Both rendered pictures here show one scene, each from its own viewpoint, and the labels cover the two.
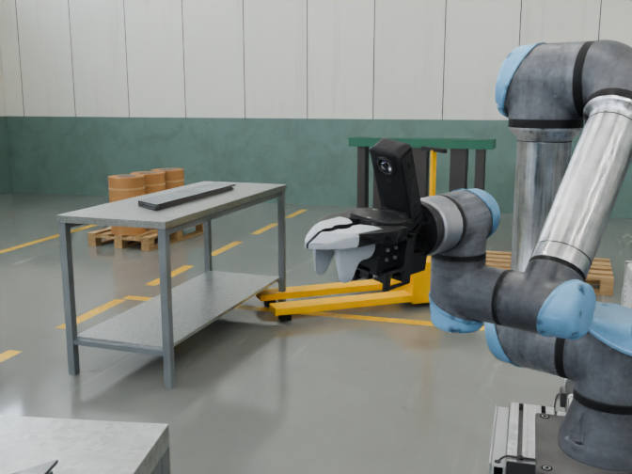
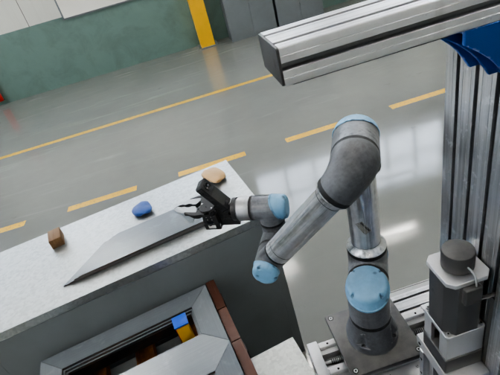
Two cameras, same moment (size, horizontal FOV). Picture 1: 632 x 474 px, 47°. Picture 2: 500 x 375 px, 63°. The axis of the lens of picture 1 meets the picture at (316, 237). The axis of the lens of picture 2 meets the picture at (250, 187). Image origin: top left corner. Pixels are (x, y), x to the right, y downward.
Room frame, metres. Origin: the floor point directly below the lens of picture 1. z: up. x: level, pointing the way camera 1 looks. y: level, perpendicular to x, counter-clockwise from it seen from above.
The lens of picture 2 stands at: (0.61, -1.10, 2.16)
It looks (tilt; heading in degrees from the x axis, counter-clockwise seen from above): 33 degrees down; 70
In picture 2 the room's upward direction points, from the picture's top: 16 degrees counter-clockwise
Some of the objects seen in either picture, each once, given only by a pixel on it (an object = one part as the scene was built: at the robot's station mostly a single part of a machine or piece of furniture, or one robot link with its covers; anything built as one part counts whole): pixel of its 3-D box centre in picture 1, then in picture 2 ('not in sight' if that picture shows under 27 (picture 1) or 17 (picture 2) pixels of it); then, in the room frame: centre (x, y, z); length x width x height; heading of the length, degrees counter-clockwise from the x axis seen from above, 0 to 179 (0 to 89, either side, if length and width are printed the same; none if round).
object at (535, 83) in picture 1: (542, 212); (362, 208); (1.17, -0.37, 1.41); 0.15 x 0.12 x 0.55; 48
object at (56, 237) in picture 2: not in sight; (56, 237); (0.25, 0.83, 1.07); 0.10 x 0.06 x 0.05; 88
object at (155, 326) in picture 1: (190, 264); not in sight; (4.75, 0.85, 0.49); 1.80 x 0.70 x 0.99; 161
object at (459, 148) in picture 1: (418, 190); not in sight; (8.01, -1.16, 0.58); 1.60 x 0.60 x 1.17; 70
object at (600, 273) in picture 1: (539, 271); not in sight; (6.30, -2.01, 0.07); 1.20 x 0.80 x 0.14; 71
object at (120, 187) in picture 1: (149, 205); not in sight; (8.19, 1.92, 0.38); 1.20 x 0.80 x 0.77; 158
